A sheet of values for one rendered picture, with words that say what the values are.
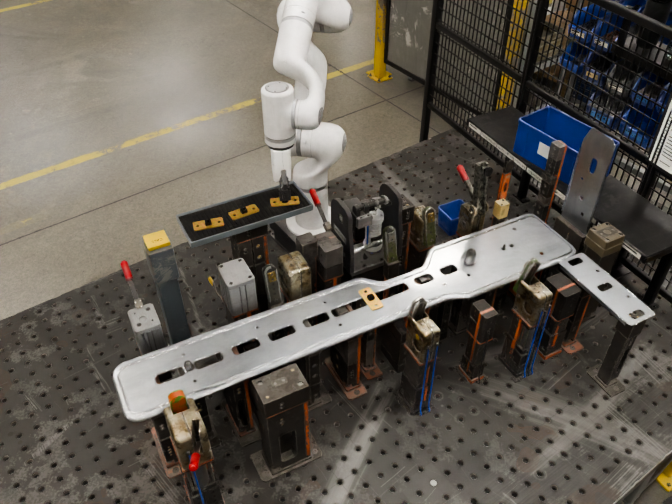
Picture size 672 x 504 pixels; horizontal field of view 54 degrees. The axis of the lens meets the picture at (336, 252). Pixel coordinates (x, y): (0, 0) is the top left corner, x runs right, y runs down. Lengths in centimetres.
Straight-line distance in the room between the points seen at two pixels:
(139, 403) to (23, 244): 234
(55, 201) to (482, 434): 296
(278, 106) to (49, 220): 252
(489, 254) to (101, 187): 273
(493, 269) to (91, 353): 128
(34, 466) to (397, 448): 99
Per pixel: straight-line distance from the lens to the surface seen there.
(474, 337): 194
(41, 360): 228
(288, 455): 185
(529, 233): 214
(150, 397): 169
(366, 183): 278
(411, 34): 475
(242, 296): 178
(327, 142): 212
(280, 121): 172
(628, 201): 234
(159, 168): 425
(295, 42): 182
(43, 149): 469
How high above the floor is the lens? 232
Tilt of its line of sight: 42 degrees down
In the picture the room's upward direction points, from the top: straight up
